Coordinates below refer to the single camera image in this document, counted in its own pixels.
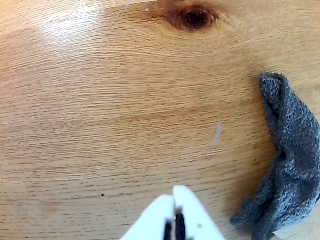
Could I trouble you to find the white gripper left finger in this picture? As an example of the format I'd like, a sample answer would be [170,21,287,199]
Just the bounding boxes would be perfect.
[119,194,175,240]

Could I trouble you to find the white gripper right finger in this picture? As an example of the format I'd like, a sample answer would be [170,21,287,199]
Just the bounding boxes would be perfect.
[173,185,227,240]

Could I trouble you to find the grey knitted cloth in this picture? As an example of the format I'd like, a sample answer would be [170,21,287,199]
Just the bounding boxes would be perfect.
[229,71,320,240]

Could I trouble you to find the curved white thread scrap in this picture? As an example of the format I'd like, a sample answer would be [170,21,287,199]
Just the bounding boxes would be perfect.
[209,121,223,151]

